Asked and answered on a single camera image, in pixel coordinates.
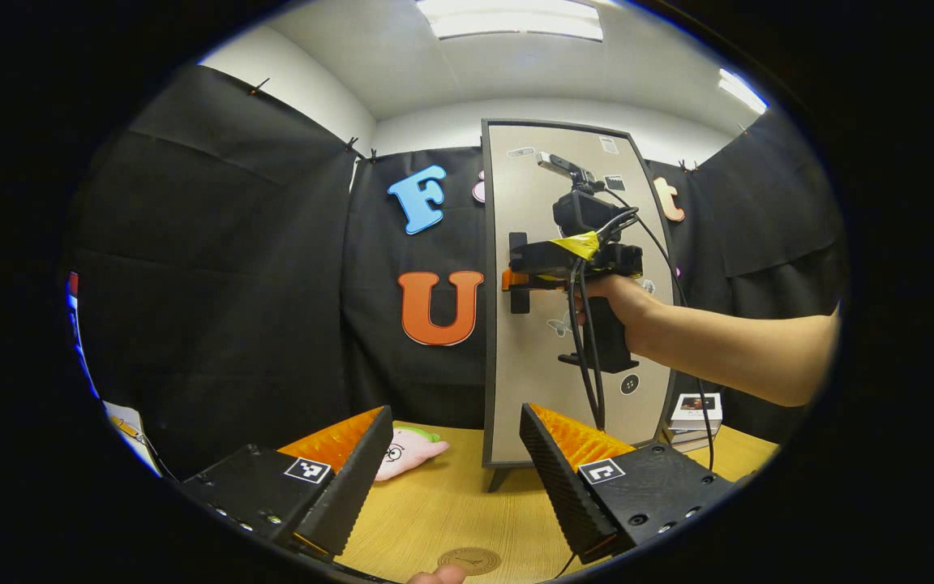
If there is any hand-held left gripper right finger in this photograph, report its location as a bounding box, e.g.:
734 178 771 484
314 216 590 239
520 403 735 566

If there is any white book with photo cover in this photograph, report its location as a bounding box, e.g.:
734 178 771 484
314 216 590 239
670 393 723 431

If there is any black cabinet door handle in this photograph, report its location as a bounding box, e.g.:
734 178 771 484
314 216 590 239
509 233 529 315

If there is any long ceiling light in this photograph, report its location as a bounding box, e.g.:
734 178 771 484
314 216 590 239
417 0 604 41

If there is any thin black cable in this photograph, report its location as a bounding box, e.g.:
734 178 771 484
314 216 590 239
601 188 717 473

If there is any round brown coaster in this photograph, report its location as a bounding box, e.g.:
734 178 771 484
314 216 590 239
437 547 503 577

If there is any beige cabinet door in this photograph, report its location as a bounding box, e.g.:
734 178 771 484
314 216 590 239
485 120 679 467

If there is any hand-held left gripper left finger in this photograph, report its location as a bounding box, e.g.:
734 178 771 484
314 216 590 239
179 406 395 560

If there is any pink plush toy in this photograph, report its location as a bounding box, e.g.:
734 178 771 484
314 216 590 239
374 427 450 483

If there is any black cable bundle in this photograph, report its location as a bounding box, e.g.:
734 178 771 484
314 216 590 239
567 207 640 432

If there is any small ceiling light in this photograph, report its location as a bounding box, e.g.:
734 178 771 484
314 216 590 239
718 69 769 114

